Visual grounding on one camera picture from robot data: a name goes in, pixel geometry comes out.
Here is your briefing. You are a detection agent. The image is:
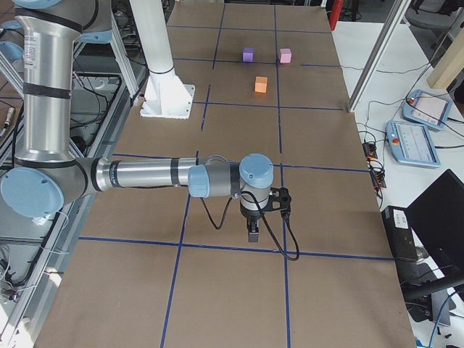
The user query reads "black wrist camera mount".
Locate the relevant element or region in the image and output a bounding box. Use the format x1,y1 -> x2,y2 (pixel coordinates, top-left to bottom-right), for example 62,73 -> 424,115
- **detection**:
262,187 -> 291,215

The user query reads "wooden beam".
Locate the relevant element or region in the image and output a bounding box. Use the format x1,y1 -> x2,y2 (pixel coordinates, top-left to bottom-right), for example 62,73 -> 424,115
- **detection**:
426,0 -> 464,91

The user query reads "orange block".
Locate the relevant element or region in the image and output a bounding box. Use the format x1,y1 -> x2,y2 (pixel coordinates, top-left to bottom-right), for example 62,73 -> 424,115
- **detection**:
254,76 -> 268,94

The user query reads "orange black power strip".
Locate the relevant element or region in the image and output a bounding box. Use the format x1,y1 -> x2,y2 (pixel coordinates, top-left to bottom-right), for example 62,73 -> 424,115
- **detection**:
362,141 -> 386,192

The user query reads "brown paper table mat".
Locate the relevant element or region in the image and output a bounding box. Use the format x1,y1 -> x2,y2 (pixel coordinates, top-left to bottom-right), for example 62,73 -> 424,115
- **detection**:
36,2 -> 415,347

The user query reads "teach pendant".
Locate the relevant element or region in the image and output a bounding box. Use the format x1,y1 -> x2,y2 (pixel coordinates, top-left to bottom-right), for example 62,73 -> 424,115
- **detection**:
386,120 -> 441,168
402,89 -> 452,131

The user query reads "aluminium frame post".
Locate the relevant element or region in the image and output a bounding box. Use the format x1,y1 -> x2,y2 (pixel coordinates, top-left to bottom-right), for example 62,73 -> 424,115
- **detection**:
347,0 -> 410,112

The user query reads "far teach pendant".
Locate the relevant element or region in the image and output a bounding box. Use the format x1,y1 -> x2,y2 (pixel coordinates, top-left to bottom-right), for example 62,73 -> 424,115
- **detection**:
402,89 -> 452,131

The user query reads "near teach pendant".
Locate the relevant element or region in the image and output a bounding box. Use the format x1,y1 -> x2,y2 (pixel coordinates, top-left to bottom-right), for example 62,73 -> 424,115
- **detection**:
386,120 -> 441,168

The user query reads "black monitor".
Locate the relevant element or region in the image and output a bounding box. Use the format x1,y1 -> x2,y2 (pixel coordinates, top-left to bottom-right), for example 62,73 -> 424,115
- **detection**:
403,169 -> 463,301

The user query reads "purple block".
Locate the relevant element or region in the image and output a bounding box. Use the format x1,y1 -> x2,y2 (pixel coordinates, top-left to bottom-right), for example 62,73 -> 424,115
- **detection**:
242,47 -> 254,62

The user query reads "blue network cable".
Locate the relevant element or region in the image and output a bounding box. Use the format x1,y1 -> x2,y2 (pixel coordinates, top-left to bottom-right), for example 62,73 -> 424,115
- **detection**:
426,289 -> 457,348

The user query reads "white pedestal column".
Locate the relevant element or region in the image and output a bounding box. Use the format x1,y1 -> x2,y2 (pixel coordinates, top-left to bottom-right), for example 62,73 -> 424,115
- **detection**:
130,0 -> 195,119

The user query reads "pink block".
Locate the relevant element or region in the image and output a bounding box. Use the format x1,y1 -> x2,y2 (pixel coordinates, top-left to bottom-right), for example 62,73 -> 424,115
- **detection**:
279,48 -> 292,64

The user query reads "black computer box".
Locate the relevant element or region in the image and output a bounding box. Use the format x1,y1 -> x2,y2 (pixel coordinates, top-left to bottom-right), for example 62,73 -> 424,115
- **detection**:
381,206 -> 418,262

